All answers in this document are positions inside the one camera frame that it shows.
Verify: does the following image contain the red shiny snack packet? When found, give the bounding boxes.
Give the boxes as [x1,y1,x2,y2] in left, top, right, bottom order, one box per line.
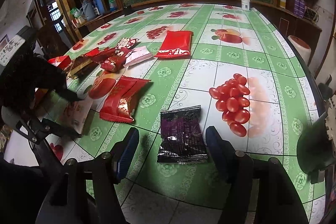
[99,76,151,123]

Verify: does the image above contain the dark purple snack packet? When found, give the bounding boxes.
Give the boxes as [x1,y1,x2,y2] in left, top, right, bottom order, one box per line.
[157,105,208,164]

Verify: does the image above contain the brown gold snack packet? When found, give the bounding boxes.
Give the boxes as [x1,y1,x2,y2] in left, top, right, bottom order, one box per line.
[65,56,98,79]

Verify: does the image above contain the red small snack packet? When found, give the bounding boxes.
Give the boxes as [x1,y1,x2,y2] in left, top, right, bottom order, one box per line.
[101,48,130,73]

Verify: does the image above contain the pink strawberry snack packet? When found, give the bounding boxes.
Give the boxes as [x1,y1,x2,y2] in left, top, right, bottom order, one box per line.
[60,97,93,134]

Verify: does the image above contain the small flat red packet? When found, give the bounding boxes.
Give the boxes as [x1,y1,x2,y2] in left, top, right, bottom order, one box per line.
[84,47,100,57]

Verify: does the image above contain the green fruit pattern tablecloth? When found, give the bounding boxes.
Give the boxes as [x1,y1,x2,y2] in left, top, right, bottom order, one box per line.
[68,3,326,223]

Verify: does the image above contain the pale pink snack packet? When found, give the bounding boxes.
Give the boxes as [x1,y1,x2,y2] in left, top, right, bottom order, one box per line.
[123,46,153,67]

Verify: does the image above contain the red white patterned candy packet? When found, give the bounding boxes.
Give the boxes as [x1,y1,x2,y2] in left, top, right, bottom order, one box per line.
[115,38,139,50]

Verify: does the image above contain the large flat red packet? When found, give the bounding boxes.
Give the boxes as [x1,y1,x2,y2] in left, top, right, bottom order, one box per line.
[155,31,194,59]

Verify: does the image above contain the white roll beside table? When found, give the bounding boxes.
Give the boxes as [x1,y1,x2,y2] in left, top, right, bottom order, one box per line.
[288,35,311,65]

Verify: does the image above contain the purple bottles on shelf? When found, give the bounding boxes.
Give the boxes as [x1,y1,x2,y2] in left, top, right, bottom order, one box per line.
[293,0,306,18]

